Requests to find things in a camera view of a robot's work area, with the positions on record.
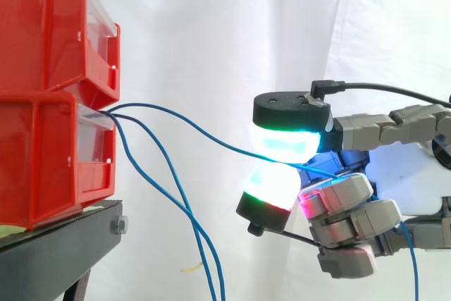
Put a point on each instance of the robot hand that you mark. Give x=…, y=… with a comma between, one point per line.
x=398, y=181

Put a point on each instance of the black stand with green tape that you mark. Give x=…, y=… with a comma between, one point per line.
x=53, y=262

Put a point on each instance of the red bin with clear plate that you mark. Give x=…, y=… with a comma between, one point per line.
x=42, y=29
x=38, y=160

